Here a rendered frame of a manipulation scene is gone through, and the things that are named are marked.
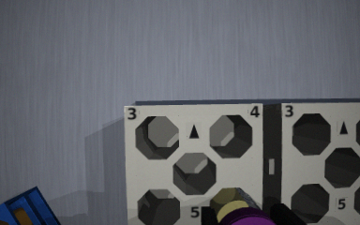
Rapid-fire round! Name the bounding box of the blue tube rack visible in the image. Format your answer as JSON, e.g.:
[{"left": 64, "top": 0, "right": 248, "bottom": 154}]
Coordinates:
[{"left": 0, "top": 187, "right": 61, "bottom": 225}]

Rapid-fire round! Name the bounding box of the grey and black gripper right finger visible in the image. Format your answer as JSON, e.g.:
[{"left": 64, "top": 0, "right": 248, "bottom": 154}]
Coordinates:
[{"left": 270, "top": 203, "right": 307, "bottom": 225}]

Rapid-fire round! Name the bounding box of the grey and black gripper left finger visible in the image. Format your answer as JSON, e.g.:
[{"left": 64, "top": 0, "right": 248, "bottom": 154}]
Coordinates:
[{"left": 202, "top": 206, "right": 219, "bottom": 225}]

